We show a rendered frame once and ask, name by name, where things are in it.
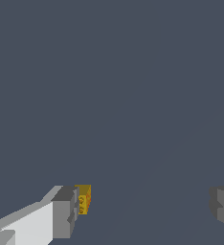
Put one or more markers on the small yellow printed box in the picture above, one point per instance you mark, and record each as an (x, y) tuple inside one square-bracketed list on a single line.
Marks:
[(84, 199)]

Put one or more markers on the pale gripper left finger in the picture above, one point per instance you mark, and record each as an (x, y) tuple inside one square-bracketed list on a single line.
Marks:
[(37, 220)]

